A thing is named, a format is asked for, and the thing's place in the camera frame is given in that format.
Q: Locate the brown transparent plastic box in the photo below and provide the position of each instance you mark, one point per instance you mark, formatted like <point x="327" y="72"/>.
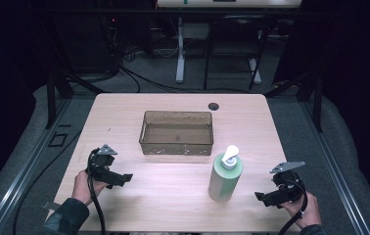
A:
<point x="176" y="137"/>

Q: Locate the aluminium floor rail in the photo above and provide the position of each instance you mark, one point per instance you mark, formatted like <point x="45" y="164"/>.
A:
<point x="334" y="169"/>
<point x="20" y="176"/>

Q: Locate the white desk with legs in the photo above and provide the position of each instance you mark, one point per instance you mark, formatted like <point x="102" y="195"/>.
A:
<point x="180" y="58"/>

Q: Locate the black chair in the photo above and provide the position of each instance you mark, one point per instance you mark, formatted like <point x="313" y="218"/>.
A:
<point x="237" y="32"/>

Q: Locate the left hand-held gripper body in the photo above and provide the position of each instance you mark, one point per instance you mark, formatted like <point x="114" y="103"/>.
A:
<point x="101" y="162"/>

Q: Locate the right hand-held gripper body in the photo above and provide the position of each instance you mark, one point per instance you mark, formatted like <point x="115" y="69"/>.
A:
<point x="287" y="182"/>

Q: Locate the dark computer tower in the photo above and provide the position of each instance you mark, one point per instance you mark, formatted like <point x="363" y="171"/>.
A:
<point x="111" y="42"/>

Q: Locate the person's left hand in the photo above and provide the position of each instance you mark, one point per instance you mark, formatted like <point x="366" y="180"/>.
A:
<point x="82" y="188"/>

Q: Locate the person's right hand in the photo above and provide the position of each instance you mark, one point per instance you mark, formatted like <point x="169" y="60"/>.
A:
<point x="303" y="211"/>

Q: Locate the black metal stand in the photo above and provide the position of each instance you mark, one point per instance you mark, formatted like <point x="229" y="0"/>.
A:
<point x="318" y="101"/>
<point x="51" y="98"/>

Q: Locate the green pump bottle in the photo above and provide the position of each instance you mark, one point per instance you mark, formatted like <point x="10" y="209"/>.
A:
<point x="224" y="179"/>

